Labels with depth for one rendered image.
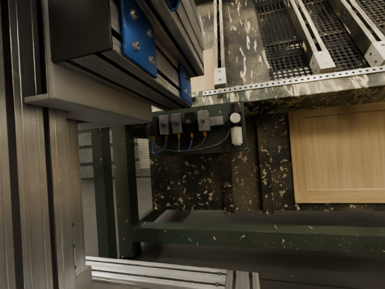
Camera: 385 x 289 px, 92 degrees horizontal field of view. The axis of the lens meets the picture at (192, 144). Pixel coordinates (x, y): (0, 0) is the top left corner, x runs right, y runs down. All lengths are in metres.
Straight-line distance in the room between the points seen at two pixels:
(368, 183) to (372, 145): 0.20
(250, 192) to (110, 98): 1.01
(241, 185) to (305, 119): 0.52
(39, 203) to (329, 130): 1.24
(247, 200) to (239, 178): 0.14
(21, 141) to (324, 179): 1.25
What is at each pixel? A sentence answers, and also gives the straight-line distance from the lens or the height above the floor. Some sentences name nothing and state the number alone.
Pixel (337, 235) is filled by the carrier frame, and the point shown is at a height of 0.18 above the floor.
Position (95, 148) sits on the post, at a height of 0.63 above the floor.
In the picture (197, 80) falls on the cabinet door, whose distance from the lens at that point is 1.16.
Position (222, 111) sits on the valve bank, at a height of 0.77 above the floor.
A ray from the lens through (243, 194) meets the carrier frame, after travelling 1.23.
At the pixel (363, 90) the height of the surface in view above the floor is 0.79.
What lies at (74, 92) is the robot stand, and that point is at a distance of 0.32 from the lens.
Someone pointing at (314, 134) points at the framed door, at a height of 0.63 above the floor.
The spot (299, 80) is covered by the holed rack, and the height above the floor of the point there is 0.88.
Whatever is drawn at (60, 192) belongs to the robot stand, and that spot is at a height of 0.55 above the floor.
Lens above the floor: 0.60
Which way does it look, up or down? 1 degrees up
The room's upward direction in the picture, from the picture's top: 4 degrees counter-clockwise
